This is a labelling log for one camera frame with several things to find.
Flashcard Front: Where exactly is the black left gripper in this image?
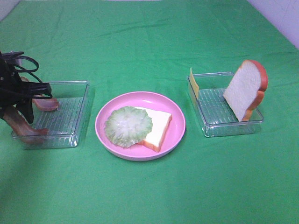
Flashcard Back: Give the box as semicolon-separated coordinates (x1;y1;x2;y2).
0;51;44;124

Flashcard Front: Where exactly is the bacon strip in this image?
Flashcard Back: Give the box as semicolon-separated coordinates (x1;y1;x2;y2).
21;77;59;112
3;106;48;144

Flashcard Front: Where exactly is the green lettuce leaf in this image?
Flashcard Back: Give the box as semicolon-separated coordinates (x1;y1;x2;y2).
104;106;153;148

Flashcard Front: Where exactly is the bread slice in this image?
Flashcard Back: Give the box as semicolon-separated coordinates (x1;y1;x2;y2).
223;59;268;122
136;107;172;152

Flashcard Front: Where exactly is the clear left plastic tray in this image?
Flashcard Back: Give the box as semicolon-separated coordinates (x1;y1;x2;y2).
11;81;90;149

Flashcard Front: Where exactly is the clear plastic tray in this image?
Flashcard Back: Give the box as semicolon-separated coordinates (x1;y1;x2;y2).
11;81;90;149
187;71;263;137

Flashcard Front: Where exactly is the green tablecloth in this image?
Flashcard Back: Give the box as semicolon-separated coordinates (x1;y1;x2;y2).
0;0;299;224

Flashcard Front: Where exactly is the pink round plate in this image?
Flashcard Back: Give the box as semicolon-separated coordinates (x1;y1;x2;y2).
95;91;186;161

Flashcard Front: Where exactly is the yellow cheese slice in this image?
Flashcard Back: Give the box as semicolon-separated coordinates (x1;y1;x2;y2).
189;68;199;99

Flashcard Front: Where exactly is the clear right plastic tray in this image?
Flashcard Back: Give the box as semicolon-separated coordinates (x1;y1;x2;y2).
187;71;263;137

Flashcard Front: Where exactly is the upright bread slice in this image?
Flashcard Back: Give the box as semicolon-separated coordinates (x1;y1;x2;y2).
223;59;268;122

